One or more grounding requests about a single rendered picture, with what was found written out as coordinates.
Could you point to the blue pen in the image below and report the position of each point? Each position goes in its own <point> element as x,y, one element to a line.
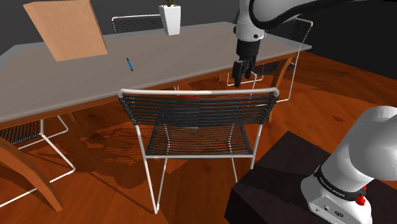
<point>129,64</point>

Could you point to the grey top wooden dining table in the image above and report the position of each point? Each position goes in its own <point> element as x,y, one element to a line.
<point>173,59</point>

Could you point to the white planter with plant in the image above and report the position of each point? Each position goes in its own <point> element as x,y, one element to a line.
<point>170,18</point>

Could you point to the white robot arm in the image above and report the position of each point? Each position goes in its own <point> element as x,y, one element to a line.
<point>369,149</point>

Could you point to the dark robot stand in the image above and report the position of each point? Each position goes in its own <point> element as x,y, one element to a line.
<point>273,173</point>

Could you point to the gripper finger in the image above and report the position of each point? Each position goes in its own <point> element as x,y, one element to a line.
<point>238,73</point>
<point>249,68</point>

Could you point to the brown wooden box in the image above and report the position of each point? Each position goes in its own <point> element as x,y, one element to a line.
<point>66,29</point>

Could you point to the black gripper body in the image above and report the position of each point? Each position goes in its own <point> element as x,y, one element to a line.
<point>248,49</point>

